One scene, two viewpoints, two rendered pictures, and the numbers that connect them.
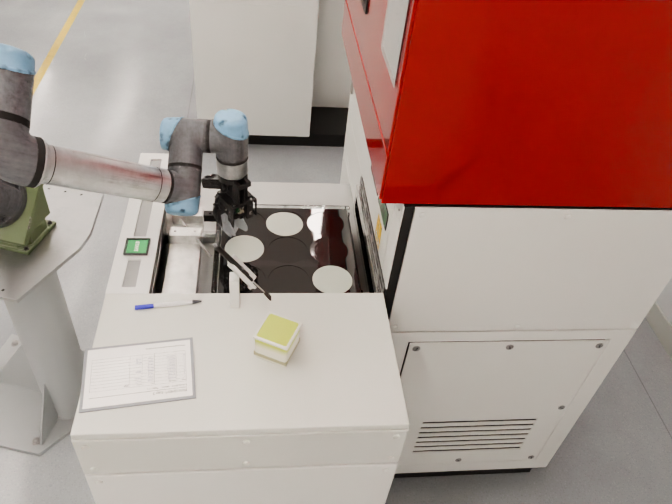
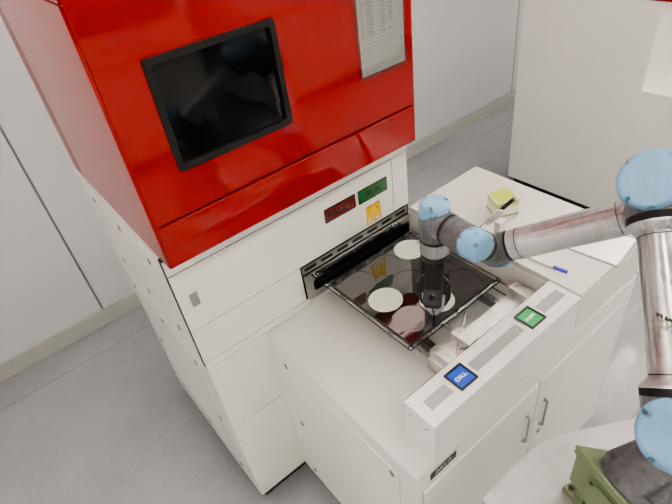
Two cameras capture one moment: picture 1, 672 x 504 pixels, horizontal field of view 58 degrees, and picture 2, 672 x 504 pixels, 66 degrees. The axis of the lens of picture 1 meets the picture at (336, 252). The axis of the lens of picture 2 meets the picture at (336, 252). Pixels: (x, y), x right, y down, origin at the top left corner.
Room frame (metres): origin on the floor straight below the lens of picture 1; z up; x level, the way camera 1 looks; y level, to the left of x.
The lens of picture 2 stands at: (1.80, 1.09, 1.96)
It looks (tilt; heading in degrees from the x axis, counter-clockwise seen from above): 38 degrees down; 247
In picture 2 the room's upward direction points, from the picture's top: 9 degrees counter-clockwise
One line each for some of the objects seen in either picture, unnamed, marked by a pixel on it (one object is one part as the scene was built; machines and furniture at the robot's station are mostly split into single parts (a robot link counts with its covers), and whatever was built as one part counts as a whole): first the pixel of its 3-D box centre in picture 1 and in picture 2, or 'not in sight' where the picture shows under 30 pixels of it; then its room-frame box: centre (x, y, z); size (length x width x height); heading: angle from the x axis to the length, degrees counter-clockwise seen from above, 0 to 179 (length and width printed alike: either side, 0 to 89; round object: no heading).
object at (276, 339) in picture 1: (277, 339); (502, 204); (0.78, 0.10, 1.00); 0.07 x 0.07 x 0.07; 74
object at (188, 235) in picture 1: (185, 235); (466, 340); (1.17, 0.40, 0.89); 0.08 x 0.03 x 0.03; 100
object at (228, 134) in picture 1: (230, 136); (435, 220); (1.17, 0.27, 1.21); 0.09 x 0.08 x 0.11; 96
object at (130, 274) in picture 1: (147, 234); (496, 364); (1.16, 0.49, 0.89); 0.55 x 0.09 x 0.14; 10
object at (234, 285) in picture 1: (242, 282); (495, 223); (0.90, 0.19, 1.03); 0.06 x 0.04 x 0.13; 100
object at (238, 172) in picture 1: (233, 164); (433, 245); (1.18, 0.27, 1.13); 0.08 x 0.08 x 0.05
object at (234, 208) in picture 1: (234, 194); (435, 268); (1.17, 0.26, 1.05); 0.09 x 0.08 x 0.12; 45
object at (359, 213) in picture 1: (366, 247); (360, 254); (1.21, -0.08, 0.89); 0.44 x 0.02 x 0.10; 10
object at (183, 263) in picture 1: (183, 263); (485, 332); (1.09, 0.38, 0.87); 0.36 x 0.08 x 0.03; 10
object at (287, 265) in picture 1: (287, 250); (410, 281); (1.16, 0.13, 0.90); 0.34 x 0.34 x 0.01; 10
